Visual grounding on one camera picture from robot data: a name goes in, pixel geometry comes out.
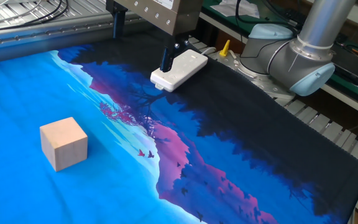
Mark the white power strip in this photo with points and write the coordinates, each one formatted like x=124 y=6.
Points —
x=182 y=70

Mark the black flat device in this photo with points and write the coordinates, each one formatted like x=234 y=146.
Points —
x=351 y=67

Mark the white paper sheet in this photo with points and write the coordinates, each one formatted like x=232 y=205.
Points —
x=235 y=7

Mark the aluminium frame rail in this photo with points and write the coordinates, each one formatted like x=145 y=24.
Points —
x=42 y=37

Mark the small wooden cube block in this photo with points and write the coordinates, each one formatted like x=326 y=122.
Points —
x=64 y=144

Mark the blue mountain print cloth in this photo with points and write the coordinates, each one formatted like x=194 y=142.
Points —
x=104 y=155

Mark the silver metal gripper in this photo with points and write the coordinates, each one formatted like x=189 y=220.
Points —
x=154 y=12

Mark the small yellow cone object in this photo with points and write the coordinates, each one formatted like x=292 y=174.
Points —
x=225 y=49

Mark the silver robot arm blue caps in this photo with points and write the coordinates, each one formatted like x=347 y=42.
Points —
x=306 y=53

